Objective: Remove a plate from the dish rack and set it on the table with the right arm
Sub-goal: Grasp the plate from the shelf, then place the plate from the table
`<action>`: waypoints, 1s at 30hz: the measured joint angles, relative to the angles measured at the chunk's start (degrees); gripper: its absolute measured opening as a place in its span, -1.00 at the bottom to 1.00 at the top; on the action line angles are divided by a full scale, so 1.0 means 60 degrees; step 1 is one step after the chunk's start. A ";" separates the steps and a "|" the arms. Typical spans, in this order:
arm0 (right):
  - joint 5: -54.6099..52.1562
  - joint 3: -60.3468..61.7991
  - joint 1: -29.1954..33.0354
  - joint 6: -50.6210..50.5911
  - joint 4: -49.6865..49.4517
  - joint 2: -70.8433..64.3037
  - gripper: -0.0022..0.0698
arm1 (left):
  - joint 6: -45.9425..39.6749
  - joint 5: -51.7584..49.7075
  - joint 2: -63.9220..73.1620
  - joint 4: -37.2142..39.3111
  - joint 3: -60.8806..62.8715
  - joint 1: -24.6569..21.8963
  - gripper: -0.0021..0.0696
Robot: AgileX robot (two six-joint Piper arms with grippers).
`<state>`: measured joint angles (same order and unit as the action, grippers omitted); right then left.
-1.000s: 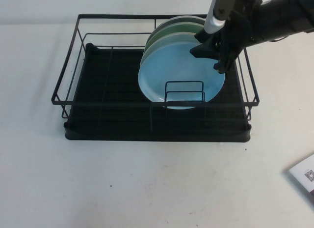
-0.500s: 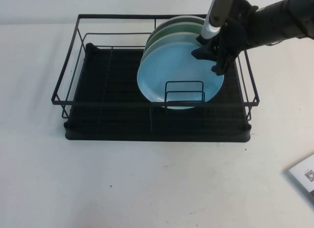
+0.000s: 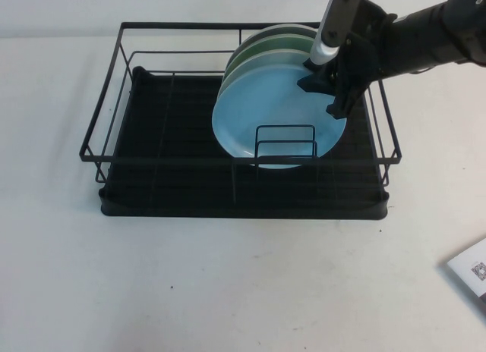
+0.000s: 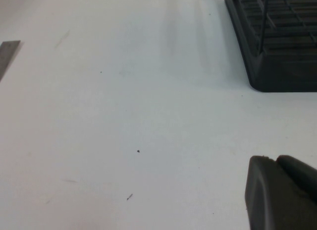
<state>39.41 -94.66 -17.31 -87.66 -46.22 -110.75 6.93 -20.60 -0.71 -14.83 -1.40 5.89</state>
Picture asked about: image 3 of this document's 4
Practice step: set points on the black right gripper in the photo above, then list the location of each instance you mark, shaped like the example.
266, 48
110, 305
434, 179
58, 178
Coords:
364, 48

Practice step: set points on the light blue round plate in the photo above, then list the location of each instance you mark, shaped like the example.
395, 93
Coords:
266, 101

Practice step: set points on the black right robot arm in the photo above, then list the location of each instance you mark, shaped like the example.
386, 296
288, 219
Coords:
429, 29

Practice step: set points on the dark grey round plate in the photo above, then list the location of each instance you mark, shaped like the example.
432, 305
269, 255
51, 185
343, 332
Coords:
281, 30

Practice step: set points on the green round plate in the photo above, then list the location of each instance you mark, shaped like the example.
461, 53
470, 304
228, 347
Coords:
266, 46

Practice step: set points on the pale grey-white round plate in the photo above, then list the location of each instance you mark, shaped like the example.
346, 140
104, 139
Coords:
243, 69

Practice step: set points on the black plastic drip tray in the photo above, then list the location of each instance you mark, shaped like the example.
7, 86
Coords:
243, 211

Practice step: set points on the white booklet with QR code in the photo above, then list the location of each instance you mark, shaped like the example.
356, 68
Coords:
472, 274

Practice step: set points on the silver grey wrist camera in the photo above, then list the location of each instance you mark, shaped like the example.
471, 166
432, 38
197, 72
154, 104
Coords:
331, 29

